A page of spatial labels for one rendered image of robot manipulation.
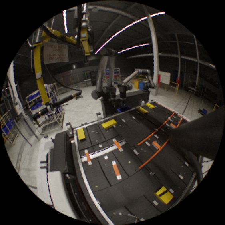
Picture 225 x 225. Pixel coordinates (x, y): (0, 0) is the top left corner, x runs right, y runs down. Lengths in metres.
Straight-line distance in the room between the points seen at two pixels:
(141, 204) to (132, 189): 0.16
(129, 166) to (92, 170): 0.28
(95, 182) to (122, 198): 0.22
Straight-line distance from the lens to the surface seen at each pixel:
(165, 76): 8.32
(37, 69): 0.62
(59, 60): 0.81
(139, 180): 0.57
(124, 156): 0.60
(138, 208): 0.62
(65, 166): 0.58
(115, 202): 0.58
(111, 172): 0.57
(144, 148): 0.66
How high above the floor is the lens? 1.57
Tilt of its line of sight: 33 degrees down
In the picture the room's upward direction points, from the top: 5 degrees counter-clockwise
